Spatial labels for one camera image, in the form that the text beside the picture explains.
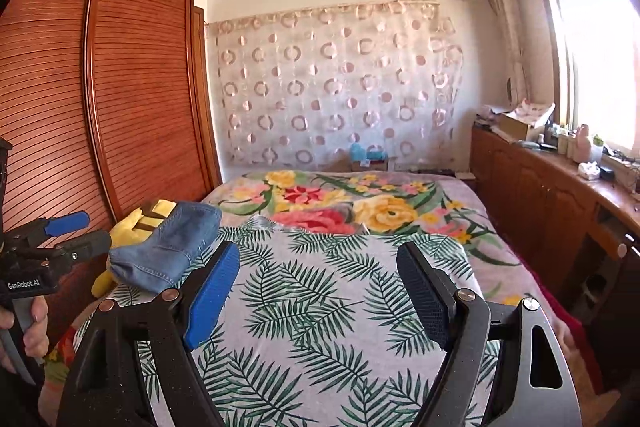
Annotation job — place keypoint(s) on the wooden-framed window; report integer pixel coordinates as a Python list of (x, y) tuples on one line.
[(600, 57)]

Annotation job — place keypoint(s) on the circle-patterned sheer curtain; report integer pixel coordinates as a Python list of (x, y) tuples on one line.
[(325, 82)]

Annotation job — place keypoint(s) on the small cardboard box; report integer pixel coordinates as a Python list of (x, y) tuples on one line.
[(370, 166)]

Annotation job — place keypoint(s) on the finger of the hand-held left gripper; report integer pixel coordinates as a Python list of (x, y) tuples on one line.
[(67, 223), (87, 244)]

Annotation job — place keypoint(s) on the blue denim pants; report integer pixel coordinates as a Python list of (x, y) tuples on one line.
[(165, 247)]

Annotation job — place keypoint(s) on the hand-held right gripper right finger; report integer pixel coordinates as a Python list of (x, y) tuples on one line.
[(425, 297)]

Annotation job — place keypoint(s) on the white tissue pack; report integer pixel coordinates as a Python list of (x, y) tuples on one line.
[(589, 170)]

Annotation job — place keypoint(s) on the small black box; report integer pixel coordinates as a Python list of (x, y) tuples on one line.
[(608, 173)]

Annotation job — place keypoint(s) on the dark red cloth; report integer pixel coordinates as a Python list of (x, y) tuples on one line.
[(575, 322)]

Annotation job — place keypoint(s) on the open cardboard box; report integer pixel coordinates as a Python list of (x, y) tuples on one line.
[(517, 127)]

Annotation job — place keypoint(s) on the wooden low cabinet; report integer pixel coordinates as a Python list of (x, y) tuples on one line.
[(535, 207)]

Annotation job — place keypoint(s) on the floral blanket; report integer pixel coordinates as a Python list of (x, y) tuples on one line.
[(390, 212)]

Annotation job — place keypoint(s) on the tied pale window curtain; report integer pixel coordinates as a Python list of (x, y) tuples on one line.
[(505, 22)]

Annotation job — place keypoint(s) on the blue plush toy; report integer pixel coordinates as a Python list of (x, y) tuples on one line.
[(365, 153)]

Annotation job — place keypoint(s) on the yellow plush toy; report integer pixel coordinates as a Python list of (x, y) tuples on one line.
[(127, 227)]

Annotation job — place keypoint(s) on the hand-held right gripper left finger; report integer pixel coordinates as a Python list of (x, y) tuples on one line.
[(212, 297)]

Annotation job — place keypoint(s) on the pile of papers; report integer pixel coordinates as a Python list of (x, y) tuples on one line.
[(489, 119)]

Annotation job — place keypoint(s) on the person's left hand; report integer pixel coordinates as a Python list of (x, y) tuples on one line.
[(37, 327)]

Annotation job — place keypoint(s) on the wooden slatted wardrobe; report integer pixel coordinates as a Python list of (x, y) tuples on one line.
[(140, 82)]

